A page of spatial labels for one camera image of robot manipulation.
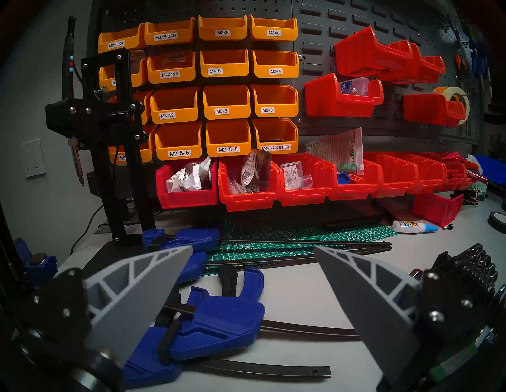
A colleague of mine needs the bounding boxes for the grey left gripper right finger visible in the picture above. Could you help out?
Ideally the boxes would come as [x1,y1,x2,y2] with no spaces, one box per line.
[314,246,489,386]

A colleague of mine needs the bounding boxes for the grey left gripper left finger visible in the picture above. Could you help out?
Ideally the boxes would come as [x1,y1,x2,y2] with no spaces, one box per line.
[22,246,193,366]

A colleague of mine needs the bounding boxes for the white glue bottle blue cap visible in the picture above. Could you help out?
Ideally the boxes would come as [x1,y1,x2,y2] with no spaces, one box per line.
[392,220,439,234]

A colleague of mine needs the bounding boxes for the blue bench vise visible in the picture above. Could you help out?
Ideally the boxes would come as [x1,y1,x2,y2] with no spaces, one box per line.
[14,237,59,287]

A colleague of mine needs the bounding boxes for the red plastic parts bin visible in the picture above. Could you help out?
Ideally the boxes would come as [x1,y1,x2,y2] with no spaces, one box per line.
[402,93,466,128]
[304,73,384,118]
[273,153,337,207]
[156,159,219,209]
[462,155,482,185]
[434,152,468,188]
[334,26,413,78]
[398,152,447,194]
[328,158,384,201]
[412,192,464,228]
[387,40,446,84]
[364,152,419,198]
[218,156,282,212]

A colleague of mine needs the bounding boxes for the green cutting mat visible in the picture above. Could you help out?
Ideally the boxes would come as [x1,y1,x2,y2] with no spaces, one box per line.
[204,217,398,275]

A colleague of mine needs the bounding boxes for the longest chrome ratcheting wrench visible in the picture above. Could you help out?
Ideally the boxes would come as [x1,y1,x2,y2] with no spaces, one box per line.
[455,243,483,260]

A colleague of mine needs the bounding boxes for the clear plastic parts bag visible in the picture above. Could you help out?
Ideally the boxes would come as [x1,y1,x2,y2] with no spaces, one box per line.
[339,77,370,96]
[280,161,313,190]
[228,149,272,195]
[166,156,213,193]

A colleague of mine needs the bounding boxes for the black tape roll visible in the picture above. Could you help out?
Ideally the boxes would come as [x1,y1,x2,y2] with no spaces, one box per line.
[487,211,506,234]

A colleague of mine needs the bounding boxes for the orange plastic parts bin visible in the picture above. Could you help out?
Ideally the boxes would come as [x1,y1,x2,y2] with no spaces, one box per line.
[109,124,157,164]
[106,90,154,125]
[99,57,149,91]

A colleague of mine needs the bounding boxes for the Kimtech tissue box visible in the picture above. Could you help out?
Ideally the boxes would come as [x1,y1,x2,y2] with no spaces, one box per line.
[466,154,489,200]

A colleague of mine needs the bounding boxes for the orange bin labelled M2.5-6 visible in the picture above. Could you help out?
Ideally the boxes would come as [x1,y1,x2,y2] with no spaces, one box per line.
[155,121,203,161]

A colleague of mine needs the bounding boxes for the black soldering press stand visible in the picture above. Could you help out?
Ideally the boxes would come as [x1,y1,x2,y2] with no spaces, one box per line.
[45,48,159,273]

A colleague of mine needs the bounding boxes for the blue plastic bin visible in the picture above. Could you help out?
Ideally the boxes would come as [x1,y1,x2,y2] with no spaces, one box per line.
[473,153,506,183]

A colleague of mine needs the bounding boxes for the orange bin labelled M2.5-5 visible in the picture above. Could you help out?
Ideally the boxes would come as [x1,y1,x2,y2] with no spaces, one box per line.
[206,119,252,157]

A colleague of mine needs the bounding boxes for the orange bin labelled M4-0.7X6 HEX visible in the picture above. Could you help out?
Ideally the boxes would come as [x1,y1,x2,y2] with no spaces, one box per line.
[252,118,299,155]

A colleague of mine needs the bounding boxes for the orange bin labelled M3-12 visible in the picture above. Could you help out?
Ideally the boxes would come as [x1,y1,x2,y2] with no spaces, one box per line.
[150,87,199,124]

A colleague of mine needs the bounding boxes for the orange bin labelled M3-8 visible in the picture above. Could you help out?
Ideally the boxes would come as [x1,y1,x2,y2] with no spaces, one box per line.
[202,85,251,120]

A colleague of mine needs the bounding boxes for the orange bin labelled M4X4X6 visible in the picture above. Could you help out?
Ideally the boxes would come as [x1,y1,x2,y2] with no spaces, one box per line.
[147,52,196,84]

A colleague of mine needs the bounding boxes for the orange bin labelled M3-6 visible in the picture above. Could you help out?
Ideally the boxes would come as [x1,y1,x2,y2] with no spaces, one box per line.
[250,84,299,118]

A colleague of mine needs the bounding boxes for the cream masking tape roll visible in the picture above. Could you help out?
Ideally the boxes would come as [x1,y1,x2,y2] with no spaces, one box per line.
[432,87,470,125]

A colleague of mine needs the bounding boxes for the orange bin labelled M4-6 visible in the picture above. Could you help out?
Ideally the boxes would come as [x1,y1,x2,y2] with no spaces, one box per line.
[200,49,250,78]

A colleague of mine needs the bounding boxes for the orange bin labelled M3X5X4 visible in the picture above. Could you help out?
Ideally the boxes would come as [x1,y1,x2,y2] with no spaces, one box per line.
[98,24,146,54]

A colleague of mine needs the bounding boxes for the orange bin labelled M3-4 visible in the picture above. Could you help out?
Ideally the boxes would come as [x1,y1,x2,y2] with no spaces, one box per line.
[250,50,300,79]

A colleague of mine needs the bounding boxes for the orange bin labelled M3X8 BAD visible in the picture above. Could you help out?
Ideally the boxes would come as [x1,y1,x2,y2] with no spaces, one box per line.
[144,17,196,46]

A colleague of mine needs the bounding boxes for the dark grey pegboard tool panel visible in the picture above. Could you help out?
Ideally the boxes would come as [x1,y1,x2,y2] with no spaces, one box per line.
[87,0,491,218]

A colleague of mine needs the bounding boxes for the orange bin labelled M3X6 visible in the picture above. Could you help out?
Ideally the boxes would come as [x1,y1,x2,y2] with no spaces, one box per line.
[249,15,298,42]

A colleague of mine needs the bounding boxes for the black power cable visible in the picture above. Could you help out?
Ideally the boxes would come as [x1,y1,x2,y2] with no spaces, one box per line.
[70,204,106,255]

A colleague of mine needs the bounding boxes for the red handled tool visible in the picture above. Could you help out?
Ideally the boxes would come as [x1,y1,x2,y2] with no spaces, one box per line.
[464,166,488,184]

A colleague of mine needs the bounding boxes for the white wall light switch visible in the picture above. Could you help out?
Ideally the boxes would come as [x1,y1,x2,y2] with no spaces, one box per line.
[20,138,46,177]

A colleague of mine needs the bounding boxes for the blue handled pliers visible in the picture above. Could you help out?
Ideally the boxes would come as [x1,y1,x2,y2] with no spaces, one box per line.
[469,35,489,79]

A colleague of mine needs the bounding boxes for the purple handled scissors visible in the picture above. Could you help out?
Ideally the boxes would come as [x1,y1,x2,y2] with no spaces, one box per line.
[447,13,462,42]

